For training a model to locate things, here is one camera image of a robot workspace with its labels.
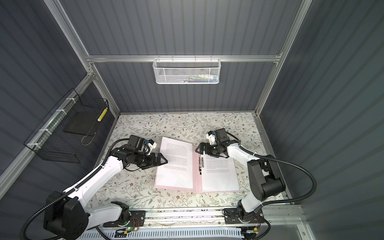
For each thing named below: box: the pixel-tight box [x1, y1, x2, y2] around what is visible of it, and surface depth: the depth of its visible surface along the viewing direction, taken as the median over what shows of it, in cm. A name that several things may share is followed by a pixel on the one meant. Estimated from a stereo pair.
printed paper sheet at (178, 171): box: [155, 137, 193, 189], surface depth 89 cm
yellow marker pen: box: [97, 107, 108, 122], surface depth 83 cm
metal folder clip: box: [199, 155, 204, 175], surface depth 93 cm
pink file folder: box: [154, 141, 241, 193], surface depth 87 cm
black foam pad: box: [63, 112, 101, 137], surface depth 80 cm
